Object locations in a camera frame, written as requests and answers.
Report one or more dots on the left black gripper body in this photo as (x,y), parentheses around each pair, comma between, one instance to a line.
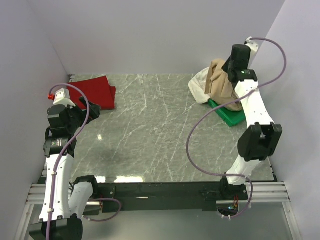
(83,110)

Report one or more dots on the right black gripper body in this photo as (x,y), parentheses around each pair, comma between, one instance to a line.
(229,66)

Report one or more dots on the beige t shirt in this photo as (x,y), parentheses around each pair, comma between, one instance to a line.
(217,85)

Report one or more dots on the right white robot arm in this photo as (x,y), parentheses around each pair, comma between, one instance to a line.
(260,139)

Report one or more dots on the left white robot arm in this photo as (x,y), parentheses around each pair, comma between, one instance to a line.
(58,175)

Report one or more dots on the white t shirt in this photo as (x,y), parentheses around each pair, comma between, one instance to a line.
(197,87)

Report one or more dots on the folded red t shirt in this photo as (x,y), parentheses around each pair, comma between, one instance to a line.
(98,91)

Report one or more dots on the green plastic tray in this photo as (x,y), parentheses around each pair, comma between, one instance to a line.
(231,118)

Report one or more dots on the black base beam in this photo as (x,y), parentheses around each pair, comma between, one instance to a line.
(158,196)

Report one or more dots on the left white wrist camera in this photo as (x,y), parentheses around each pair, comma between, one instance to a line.
(62,97)

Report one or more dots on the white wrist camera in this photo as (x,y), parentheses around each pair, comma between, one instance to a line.
(254,46)
(62,97)

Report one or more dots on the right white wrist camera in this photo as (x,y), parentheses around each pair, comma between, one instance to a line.
(254,46)

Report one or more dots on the aluminium frame rail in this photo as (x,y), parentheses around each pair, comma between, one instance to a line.
(258,192)

